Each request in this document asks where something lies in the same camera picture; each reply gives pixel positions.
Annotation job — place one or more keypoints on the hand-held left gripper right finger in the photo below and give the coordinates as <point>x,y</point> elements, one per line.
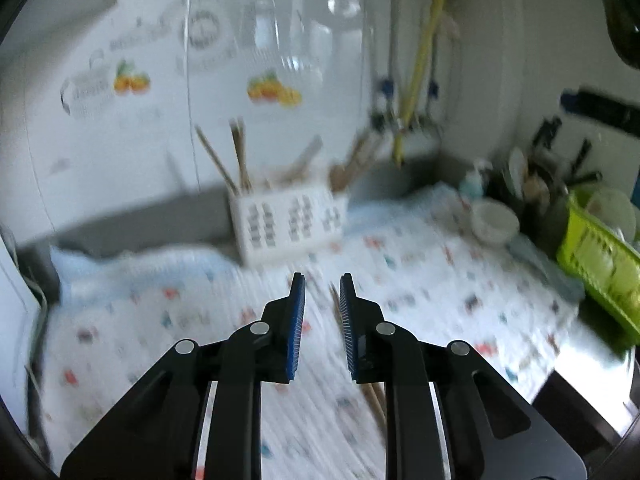
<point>350,325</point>

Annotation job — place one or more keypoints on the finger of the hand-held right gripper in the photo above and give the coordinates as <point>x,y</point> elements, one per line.
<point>610,112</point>

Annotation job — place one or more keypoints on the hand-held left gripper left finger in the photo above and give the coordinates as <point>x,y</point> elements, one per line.
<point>297,320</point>

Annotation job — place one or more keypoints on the white plastic utensil holder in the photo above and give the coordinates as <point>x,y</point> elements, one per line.
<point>285,225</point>

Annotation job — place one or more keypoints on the bunch of wooden chopsticks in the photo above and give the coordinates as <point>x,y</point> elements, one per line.
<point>240,155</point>

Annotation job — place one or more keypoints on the dark round object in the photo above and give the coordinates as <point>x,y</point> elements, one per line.
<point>622,30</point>

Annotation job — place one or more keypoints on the black dish rack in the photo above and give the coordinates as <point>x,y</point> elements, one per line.
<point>545,185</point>

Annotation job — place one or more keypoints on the white plate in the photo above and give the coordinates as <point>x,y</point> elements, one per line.
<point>611,212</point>

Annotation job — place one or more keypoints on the printed white cloth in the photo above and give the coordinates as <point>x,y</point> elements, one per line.
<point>150,335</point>

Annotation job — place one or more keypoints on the green plastic basket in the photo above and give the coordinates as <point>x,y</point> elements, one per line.
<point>600,265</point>

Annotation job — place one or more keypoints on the teal soap pump bottle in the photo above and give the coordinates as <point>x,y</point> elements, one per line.
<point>472,182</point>

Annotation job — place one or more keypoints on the white bowl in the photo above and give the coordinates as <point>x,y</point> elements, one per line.
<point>495,222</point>

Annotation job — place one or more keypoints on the light blue towel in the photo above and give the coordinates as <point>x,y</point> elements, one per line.
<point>550,267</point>

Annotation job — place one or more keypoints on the metal water valve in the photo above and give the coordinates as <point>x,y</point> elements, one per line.
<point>386,119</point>

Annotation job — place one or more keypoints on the large orange fruit sticker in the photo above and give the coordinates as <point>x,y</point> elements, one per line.
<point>272,89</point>

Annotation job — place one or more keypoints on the small orange fruit sticker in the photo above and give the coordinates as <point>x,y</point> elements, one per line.
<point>131,80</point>

